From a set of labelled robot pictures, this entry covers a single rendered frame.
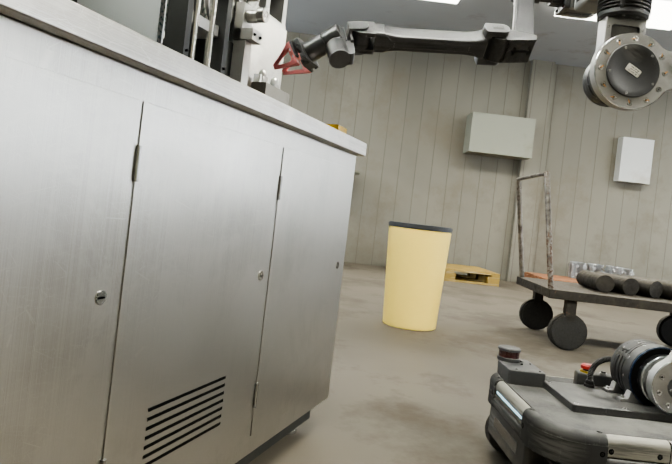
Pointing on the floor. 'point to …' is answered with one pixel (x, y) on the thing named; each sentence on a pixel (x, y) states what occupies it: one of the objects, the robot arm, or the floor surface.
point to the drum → (414, 275)
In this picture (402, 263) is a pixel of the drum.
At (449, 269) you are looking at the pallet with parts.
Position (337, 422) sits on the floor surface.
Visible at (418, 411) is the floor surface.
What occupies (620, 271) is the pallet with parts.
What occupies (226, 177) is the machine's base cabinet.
